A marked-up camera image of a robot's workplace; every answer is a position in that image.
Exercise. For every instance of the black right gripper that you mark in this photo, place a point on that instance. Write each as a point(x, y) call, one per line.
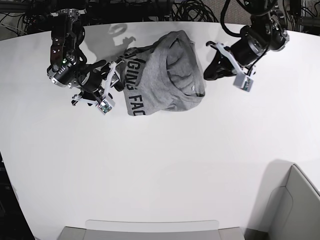
point(93, 80)

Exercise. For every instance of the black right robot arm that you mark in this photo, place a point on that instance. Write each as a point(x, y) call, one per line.
point(69, 67)

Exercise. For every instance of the grey T-shirt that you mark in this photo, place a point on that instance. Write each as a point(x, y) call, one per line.
point(164, 76)

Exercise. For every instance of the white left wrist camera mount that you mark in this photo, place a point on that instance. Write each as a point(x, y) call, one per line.
point(243, 80)

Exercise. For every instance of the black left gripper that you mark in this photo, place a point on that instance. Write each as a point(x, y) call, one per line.
point(247, 50)

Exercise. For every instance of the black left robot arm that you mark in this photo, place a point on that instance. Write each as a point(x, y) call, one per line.
point(267, 32)

